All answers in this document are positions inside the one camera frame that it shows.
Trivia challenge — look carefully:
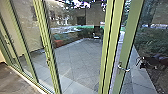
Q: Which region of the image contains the green framed glass wall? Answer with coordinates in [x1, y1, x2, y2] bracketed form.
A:
[0, 0, 64, 94]

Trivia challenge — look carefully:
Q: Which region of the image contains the beige outdoor building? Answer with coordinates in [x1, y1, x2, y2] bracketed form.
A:
[46, 1, 107, 29]

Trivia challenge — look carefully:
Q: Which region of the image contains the garden shrub bed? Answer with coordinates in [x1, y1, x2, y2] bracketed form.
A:
[123, 13, 168, 94]

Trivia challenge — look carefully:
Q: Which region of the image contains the black outdoor chair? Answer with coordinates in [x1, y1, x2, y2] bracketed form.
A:
[92, 26, 102, 43]

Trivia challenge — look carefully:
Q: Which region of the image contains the green hedge planter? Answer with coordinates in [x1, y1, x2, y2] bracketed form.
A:
[51, 27, 101, 48]

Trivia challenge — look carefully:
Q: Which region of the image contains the green framed glass door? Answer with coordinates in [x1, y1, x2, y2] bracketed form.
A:
[97, 0, 146, 94]

